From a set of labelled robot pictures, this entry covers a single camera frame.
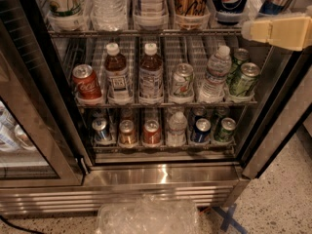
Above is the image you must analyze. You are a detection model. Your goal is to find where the top wire shelf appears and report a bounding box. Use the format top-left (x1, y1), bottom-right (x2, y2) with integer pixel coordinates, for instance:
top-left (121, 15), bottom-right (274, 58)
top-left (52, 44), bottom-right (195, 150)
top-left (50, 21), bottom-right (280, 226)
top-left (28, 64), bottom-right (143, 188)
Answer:
top-left (45, 22), bottom-right (291, 39)

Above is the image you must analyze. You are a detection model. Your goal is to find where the clear plastic container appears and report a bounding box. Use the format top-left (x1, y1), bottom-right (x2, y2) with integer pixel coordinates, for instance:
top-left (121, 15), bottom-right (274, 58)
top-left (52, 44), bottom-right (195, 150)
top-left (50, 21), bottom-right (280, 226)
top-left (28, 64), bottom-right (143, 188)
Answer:
top-left (95, 196), bottom-right (200, 234)

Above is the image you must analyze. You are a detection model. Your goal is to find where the silver blue can bottom shelf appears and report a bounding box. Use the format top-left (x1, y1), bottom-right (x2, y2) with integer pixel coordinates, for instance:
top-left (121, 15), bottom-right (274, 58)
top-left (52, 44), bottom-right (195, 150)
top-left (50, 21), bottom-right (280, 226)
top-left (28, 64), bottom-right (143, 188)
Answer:
top-left (92, 118), bottom-right (112, 142)

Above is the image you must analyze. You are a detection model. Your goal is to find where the blue pepsi can bottom shelf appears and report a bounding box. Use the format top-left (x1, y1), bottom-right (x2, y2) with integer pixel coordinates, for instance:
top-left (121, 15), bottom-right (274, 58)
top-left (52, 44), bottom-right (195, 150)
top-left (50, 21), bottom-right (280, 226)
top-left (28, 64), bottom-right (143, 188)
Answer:
top-left (190, 118), bottom-right (211, 143)

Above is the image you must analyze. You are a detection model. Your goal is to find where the green can bottom shelf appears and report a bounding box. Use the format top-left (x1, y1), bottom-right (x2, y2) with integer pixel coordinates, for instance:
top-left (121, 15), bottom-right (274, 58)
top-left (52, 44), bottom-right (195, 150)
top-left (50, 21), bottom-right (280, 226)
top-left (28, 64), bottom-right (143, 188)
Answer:
top-left (214, 117), bottom-right (236, 142)

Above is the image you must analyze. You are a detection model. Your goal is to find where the brown tea bottle left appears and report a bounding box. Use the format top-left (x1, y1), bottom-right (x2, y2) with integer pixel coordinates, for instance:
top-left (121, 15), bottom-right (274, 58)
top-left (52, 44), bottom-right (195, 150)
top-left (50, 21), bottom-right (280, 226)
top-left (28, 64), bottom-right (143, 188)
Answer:
top-left (104, 43), bottom-right (132, 99)

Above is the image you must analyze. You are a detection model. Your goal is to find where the stainless steel display fridge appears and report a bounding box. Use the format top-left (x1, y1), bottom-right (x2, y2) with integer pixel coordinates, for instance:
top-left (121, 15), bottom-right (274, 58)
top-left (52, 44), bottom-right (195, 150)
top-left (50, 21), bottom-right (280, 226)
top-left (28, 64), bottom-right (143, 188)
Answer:
top-left (0, 0), bottom-right (311, 215)

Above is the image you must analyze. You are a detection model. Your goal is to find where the white diet soda can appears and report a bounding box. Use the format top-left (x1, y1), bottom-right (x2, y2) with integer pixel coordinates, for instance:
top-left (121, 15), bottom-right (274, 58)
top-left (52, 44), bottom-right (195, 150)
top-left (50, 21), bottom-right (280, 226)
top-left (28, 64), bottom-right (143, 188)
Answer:
top-left (171, 63), bottom-right (194, 98)

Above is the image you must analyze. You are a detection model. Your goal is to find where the white label bottle top shelf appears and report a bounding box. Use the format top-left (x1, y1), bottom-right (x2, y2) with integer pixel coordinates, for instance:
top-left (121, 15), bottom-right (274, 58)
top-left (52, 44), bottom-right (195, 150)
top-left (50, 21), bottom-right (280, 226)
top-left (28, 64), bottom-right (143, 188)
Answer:
top-left (135, 0), bottom-right (166, 30)

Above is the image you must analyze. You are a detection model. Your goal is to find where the orange brown can bottom shelf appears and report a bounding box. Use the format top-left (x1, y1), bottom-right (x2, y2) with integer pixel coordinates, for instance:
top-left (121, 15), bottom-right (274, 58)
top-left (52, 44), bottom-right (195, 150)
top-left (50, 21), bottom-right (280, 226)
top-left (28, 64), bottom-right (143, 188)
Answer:
top-left (119, 120), bottom-right (137, 145)

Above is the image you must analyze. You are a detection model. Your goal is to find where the brown tea bottle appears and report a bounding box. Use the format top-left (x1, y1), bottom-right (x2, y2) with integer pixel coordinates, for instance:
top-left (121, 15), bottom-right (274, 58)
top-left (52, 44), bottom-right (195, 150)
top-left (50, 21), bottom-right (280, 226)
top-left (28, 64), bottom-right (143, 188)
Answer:
top-left (104, 43), bottom-right (132, 99)
top-left (138, 43), bottom-right (163, 99)

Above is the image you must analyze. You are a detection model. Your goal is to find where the blue tape cross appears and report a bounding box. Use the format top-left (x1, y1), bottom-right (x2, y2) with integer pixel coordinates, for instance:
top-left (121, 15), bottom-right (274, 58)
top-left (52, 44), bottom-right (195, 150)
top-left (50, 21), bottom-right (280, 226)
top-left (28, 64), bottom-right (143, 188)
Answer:
top-left (213, 204), bottom-right (248, 234)

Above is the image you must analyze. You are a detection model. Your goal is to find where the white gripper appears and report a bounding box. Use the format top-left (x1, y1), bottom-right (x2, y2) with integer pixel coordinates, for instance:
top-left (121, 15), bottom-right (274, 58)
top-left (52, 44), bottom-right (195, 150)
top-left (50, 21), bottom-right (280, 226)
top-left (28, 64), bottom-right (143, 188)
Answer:
top-left (241, 5), bottom-right (312, 51)

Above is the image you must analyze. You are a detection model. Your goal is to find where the red coca cola can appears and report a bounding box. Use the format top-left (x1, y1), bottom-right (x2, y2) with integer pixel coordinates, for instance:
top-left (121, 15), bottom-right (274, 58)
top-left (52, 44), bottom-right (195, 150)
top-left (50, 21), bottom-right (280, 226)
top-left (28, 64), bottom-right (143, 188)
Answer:
top-left (72, 64), bottom-right (101, 99)

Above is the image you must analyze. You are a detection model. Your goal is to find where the clear water bottle middle shelf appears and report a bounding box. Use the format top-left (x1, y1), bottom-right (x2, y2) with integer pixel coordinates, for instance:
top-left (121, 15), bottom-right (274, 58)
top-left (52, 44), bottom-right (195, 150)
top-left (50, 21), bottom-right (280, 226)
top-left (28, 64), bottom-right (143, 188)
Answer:
top-left (199, 45), bottom-right (232, 103)

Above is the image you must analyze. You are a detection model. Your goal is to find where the open fridge door right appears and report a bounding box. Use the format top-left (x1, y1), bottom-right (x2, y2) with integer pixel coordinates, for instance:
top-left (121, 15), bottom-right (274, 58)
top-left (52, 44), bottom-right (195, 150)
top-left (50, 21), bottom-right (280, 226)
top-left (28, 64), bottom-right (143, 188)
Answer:
top-left (243, 54), bottom-right (312, 179)

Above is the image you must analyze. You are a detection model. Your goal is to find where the green soda can front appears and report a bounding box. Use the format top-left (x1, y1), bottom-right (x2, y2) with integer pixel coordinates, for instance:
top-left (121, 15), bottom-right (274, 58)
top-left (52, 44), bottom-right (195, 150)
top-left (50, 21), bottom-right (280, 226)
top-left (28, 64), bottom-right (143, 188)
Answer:
top-left (229, 62), bottom-right (260, 98)

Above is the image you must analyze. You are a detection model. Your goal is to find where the black cable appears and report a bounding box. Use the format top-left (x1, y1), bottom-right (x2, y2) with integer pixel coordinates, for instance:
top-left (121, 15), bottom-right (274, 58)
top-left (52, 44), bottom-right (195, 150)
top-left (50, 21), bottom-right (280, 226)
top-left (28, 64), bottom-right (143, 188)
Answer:
top-left (0, 214), bottom-right (45, 234)

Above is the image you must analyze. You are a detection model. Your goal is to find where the clear water bottle shelf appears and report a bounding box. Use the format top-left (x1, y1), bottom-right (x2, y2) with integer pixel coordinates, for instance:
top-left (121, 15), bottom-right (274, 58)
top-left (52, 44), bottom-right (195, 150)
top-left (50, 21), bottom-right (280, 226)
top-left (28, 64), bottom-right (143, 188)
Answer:
top-left (91, 0), bottom-right (126, 31)
top-left (199, 45), bottom-right (232, 103)

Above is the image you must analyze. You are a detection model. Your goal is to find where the clear water bottle top shelf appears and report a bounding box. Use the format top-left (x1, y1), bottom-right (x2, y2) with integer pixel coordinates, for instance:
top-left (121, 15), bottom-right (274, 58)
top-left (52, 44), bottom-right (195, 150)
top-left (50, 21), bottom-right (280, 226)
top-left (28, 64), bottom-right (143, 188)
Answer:
top-left (91, 0), bottom-right (126, 31)

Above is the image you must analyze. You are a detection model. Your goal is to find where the gold brown tall can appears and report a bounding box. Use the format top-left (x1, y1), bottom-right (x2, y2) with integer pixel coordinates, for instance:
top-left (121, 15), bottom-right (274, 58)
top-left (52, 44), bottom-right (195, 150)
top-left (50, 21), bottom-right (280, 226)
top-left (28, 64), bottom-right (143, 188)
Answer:
top-left (175, 0), bottom-right (210, 30)

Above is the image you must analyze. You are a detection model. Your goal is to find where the glass fridge door left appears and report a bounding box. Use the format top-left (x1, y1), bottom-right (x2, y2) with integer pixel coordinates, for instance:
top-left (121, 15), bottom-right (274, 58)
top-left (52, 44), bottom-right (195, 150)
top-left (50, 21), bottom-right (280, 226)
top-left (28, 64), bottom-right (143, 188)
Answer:
top-left (0, 0), bottom-right (85, 190)

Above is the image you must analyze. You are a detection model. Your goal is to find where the red can bottom shelf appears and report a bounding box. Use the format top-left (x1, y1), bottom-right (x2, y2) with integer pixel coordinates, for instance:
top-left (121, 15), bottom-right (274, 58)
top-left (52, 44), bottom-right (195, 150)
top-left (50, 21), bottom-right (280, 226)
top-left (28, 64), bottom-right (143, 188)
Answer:
top-left (143, 120), bottom-right (161, 144)

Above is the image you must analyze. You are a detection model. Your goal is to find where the brown tea bottle right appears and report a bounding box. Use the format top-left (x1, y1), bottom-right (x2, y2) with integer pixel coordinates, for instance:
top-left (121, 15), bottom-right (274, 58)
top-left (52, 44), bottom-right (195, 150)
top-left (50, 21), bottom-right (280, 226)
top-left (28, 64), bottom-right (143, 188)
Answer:
top-left (138, 43), bottom-right (163, 99)

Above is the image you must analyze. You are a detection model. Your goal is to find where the green soda can rear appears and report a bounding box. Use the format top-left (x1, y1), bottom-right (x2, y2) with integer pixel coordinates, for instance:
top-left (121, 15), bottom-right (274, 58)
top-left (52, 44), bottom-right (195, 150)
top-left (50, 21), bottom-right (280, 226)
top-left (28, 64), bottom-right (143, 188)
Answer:
top-left (226, 48), bottom-right (250, 84)

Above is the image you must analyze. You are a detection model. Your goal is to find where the water bottle bottom shelf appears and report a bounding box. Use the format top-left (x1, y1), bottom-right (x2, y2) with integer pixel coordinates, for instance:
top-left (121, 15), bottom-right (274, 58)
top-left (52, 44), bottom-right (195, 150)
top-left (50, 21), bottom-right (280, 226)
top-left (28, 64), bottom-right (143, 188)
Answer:
top-left (168, 111), bottom-right (187, 146)

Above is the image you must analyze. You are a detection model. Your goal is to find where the middle wire shelf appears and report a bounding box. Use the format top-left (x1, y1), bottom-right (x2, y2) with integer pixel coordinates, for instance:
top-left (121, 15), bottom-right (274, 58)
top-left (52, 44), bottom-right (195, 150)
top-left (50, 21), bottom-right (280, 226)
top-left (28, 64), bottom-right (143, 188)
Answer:
top-left (77, 98), bottom-right (257, 108)

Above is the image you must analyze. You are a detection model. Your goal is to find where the green soda can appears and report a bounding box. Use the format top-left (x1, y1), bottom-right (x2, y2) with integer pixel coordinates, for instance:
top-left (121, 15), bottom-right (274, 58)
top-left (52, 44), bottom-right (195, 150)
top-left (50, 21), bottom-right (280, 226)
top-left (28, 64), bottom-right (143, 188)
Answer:
top-left (226, 48), bottom-right (250, 84)
top-left (229, 62), bottom-right (260, 98)

